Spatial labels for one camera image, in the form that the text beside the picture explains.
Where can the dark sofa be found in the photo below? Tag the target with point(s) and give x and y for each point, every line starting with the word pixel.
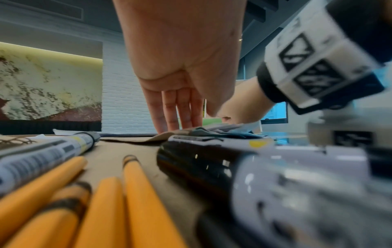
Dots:
pixel 46 127

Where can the brown kraft paper sheet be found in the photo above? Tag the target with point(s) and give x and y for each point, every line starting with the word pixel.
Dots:
pixel 144 150

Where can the large abstract wall painting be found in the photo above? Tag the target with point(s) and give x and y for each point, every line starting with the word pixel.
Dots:
pixel 46 84

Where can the wooden table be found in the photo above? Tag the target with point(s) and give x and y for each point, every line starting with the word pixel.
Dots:
pixel 291 138

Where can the bunch of yellow pencils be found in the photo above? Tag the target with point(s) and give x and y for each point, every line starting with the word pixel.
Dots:
pixel 107 213

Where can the window with building view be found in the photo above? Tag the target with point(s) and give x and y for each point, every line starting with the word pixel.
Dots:
pixel 277 112

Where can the person's left hand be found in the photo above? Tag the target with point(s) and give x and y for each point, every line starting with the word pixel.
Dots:
pixel 183 48

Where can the person's right hand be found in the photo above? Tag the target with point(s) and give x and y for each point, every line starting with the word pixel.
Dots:
pixel 245 101

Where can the black right wrist marker band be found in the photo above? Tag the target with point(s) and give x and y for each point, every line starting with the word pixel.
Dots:
pixel 321 60

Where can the green foliage wall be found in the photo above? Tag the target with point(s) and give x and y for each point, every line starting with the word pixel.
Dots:
pixel 213 120

